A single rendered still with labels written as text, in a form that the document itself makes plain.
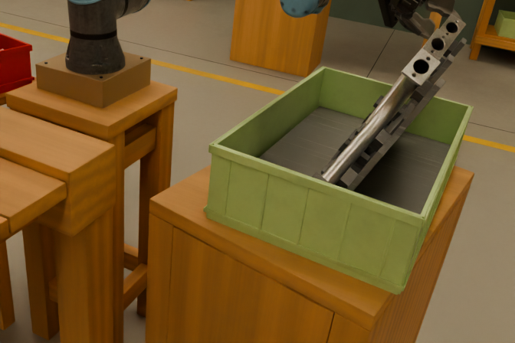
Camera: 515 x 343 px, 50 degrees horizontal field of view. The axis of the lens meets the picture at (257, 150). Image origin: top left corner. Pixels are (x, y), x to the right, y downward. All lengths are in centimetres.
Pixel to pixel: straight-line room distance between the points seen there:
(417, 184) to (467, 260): 139
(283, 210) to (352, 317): 22
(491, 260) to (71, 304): 190
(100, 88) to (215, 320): 63
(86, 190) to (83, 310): 33
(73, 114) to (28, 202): 43
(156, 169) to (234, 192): 61
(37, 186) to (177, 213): 28
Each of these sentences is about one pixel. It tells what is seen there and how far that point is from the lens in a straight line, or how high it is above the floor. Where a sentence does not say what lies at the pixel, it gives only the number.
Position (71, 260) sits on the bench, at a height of 64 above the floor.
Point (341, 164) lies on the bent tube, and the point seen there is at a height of 98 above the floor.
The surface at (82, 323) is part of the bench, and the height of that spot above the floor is 47.
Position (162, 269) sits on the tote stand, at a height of 62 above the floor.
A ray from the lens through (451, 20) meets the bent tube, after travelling 130.
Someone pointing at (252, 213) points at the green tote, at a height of 84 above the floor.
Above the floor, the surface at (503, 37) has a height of 26.
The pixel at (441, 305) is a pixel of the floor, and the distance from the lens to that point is 234.
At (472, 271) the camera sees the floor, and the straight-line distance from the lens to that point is 259.
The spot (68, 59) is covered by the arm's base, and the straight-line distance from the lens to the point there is 149.
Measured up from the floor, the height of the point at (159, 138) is 71.
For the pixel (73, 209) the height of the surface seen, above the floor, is 81.
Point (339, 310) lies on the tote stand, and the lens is 102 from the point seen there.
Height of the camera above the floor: 144
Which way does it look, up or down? 28 degrees down
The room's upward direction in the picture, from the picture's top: 8 degrees clockwise
